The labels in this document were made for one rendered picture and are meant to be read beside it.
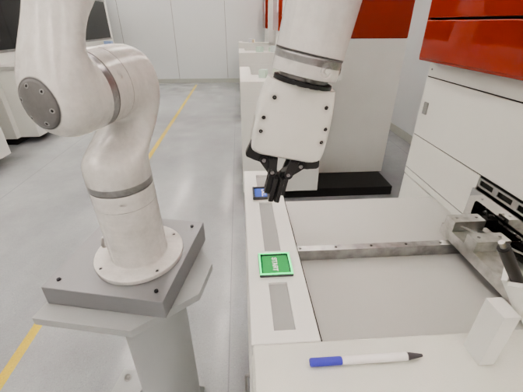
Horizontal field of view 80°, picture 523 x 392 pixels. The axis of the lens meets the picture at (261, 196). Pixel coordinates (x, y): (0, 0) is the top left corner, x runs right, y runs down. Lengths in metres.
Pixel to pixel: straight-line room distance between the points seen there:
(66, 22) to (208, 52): 7.93
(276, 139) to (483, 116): 0.70
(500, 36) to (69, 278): 1.06
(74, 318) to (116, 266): 0.12
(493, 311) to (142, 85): 0.59
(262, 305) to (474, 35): 0.82
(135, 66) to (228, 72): 7.87
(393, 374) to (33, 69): 0.59
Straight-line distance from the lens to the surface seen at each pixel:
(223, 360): 1.60
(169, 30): 8.53
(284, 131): 0.41
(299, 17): 0.39
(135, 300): 0.68
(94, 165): 0.61
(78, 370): 1.75
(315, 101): 0.41
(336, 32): 0.39
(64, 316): 0.77
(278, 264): 0.55
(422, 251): 0.88
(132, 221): 0.65
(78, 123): 0.53
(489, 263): 0.84
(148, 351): 0.89
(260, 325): 0.47
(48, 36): 0.53
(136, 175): 0.61
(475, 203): 1.01
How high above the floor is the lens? 1.33
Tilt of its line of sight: 29 degrees down
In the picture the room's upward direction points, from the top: straight up
